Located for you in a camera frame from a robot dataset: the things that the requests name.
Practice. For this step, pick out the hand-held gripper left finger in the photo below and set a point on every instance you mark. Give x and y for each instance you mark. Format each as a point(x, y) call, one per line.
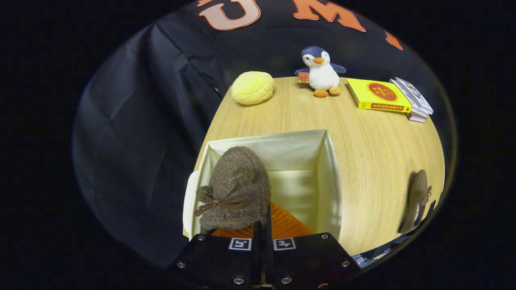
point(217, 257)

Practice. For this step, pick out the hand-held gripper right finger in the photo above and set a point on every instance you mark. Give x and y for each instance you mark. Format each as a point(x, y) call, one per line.
point(310, 257)

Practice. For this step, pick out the brown fuzzy shoe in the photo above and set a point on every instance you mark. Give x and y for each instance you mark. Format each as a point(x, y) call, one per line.
point(417, 201)
point(238, 177)

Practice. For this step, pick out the cream fabric storage box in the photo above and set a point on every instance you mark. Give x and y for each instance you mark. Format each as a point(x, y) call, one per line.
point(298, 153)

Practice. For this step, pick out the yellow round plush cushion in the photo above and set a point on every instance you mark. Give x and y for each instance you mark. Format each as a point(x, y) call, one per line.
point(252, 88)

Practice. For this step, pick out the yellow book red circle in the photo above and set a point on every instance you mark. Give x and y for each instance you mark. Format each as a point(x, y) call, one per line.
point(379, 96)

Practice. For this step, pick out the penguin plush toy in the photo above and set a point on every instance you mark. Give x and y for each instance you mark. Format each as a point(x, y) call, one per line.
point(322, 74)

